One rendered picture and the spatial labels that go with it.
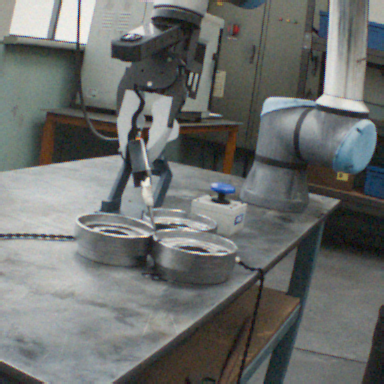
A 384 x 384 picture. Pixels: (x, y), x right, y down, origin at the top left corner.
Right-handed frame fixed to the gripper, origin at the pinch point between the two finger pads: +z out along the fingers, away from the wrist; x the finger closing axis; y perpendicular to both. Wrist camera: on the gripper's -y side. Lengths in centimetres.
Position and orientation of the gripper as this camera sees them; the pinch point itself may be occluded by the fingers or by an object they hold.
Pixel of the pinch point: (136, 151)
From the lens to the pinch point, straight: 81.4
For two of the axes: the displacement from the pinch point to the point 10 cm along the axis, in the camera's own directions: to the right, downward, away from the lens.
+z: -2.2, 9.7, 0.7
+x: -9.0, -2.3, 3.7
